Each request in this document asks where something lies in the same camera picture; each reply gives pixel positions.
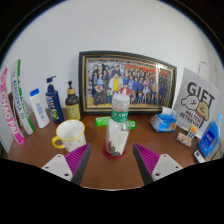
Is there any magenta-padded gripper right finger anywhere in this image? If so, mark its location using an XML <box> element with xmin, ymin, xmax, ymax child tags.
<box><xmin>131</xmin><ymin>143</ymin><xmax>184</xmax><ymax>186</ymax></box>

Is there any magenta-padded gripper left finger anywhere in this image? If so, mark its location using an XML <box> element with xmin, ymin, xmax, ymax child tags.
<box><xmin>40</xmin><ymin>143</ymin><xmax>92</xmax><ymax>186</ymax></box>

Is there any clear green-labelled drink bottle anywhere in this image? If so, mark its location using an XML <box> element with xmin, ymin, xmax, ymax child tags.
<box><xmin>105</xmin><ymin>93</ymin><xmax>131</xmax><ymax>158</ymax></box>

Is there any flat round red coaster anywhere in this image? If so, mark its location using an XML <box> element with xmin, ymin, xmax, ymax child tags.
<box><xmin>101</xmin><ymin>142</ymin><xmax>127</xmax><ymax>160</ymax></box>

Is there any small brown snack pack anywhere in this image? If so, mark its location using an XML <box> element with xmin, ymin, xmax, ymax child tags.
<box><xmin>175</xmin><ymin>131</ymin><xmax>193</xmax><ymax>148</ymax></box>

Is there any blue tissue pack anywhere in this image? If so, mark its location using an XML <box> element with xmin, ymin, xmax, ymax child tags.
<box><xmin>149</xmin><ymin>106</ymin><xmax>179</xmax><ymax>133</ymax></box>

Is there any white remote control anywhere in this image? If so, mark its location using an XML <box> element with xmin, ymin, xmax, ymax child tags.
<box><xmin>193</xmin><ymin>150</ymin><xmax>206</xmax><ymax>164</ymax></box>

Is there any dark yellow-labelled pump bottle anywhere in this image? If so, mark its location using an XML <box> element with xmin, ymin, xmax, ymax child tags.
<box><xmin>64</xmin><ymin>80</ymin><xmax>82</xmax><ymax>121</ymax></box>

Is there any dark blue pump bottle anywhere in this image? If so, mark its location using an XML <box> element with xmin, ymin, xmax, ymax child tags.
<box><xmin>44</xmin><ymin>75</ymin><xmax>65</xmax><ymax>125</ymax></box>

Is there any white tube with blue cap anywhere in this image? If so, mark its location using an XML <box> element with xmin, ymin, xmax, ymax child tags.
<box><xmin>28</xmin><ymin>87</ymin><xmax>51</xmax><ymax>129</ymax></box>

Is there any blue detergent bottle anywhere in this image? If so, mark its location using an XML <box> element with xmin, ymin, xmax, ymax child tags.
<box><xmin>197</xmin><ymin>112</ymin><xmax>223</xmax><ymax>158</ymax></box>

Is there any framed group photo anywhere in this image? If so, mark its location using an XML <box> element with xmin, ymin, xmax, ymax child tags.
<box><xmin>78</xmin><ymin>50</ymin><xmax>178</xmax><ymax>117</ymax></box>

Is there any pink cardboard tube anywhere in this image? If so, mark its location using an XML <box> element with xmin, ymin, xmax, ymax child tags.
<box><xmin>0</xmin><ymin>67</ymin><xmax>26</xmax><ymax>146</ymax></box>

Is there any white mug with yellow handle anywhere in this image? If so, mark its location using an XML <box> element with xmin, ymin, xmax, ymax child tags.
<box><xmin>51</xmin><ymin>119</ymin><xmax>87</xmax><ymax>153</ymax></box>

